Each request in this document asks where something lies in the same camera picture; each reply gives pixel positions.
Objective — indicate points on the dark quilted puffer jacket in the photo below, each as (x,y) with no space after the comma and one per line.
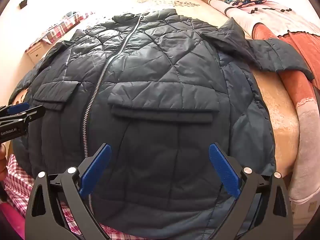
(155,80)

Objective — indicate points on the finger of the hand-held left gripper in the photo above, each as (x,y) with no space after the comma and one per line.
(33,113)
(18,107)

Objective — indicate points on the beige leaf-print bed blanket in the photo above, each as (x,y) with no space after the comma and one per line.
(277,110)

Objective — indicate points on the coral fleece blanket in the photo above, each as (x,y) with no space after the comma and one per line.
(300,85)

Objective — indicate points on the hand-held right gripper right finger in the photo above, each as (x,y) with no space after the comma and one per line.
(223,171)

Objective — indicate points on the black wall switch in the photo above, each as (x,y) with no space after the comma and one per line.
(23,3)

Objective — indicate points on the pink blanket with black trim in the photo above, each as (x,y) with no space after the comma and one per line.
(270,17)

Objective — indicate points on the white nightstand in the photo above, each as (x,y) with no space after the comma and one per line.
(35,52)

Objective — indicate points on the pink plaid bed sheet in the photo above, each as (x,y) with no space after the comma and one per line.
(17,180)

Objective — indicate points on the red plaid cloth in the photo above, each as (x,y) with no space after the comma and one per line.
(60,28)

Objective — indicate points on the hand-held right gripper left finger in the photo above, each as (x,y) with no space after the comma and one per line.
(96,171)

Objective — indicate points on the person's left hand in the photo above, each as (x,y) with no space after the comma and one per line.
(2,156)

